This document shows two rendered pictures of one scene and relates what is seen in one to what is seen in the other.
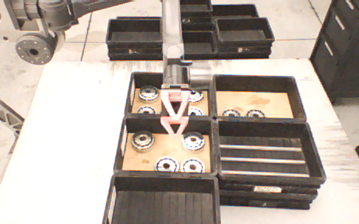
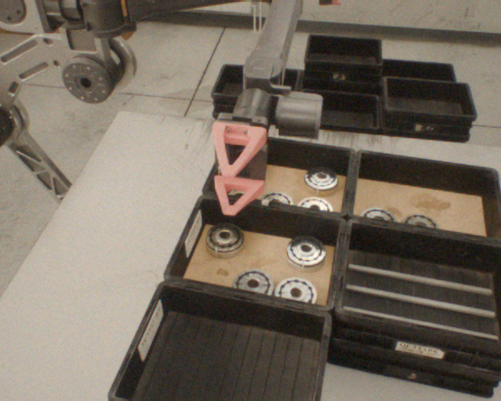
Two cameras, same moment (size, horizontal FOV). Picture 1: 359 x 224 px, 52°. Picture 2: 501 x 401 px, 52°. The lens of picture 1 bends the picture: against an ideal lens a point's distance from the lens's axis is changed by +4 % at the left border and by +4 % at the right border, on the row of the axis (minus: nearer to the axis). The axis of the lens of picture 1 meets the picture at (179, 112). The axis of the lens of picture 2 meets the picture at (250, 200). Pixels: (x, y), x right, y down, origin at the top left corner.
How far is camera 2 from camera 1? 24 cm
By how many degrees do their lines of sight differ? 10
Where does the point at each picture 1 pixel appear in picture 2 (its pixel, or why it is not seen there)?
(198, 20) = (359, 78)
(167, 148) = (261, 257)
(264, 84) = (443, 176)
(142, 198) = (204, 329)
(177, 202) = (259, 346)
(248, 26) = (436, 93)
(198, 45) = (354, 115)
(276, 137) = (452, 266)
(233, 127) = (377, 239)
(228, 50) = (398, 127)
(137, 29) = not seen: hidden behind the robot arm
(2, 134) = not seen: hidden behind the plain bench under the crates
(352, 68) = not seen: outside the picture
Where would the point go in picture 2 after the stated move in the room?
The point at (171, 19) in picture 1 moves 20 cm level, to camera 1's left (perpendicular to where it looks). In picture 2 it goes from (275, 26) to (169, 15)
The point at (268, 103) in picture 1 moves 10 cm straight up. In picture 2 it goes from (446, 210) to (456, 184)
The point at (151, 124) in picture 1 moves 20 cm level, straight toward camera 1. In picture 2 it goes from (242, 215) to (232, 272)
